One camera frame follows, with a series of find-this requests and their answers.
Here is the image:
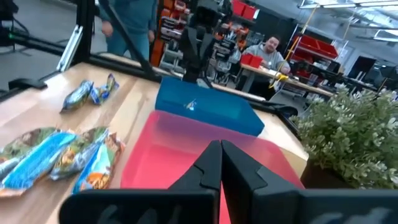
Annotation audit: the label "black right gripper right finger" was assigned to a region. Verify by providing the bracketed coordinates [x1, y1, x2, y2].
[221, 139, 398, 224]

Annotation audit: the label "small green potted plant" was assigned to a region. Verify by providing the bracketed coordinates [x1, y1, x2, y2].
[290, 83, 398, 190]

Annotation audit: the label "rack of red bins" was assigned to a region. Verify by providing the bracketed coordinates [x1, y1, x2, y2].
[292, 34, 339, 60]

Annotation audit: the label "blue plastic bin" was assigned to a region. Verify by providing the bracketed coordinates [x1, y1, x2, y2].
[154, 76, 266, 137]

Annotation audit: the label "bright blue wrapper granola bar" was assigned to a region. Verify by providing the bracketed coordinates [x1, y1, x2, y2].
[0, 130, 77, 197]

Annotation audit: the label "person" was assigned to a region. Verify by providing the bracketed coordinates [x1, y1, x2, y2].
[98, 0, 158, 62]
[242, 35, 292, 94]

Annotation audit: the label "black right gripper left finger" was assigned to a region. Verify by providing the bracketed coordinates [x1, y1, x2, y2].
[58, 139, 223, 224]

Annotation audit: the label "wooden workbench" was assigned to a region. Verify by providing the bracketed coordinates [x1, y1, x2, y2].
[239, 63, 335, 98]

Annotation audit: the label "pink-red plastic bin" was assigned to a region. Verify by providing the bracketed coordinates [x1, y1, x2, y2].
[120, 110, 305, 224]

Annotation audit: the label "yellow hanging cable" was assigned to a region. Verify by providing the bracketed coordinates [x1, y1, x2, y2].
[269, 4, 320, 90]

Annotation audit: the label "shelf rack with parts bins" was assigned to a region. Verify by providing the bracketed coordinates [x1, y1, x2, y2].
[150, 0, 259, 85]

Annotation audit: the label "black monitor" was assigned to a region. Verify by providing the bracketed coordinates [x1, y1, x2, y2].
[348, 55, 377, 80]

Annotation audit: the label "silver aluminium bar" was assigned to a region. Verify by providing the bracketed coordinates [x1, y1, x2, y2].
[57, 25, 84, 73]

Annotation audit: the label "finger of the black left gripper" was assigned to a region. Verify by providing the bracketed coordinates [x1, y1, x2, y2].
[198, 32, 218, 77]
[178, 26, 200, 83]

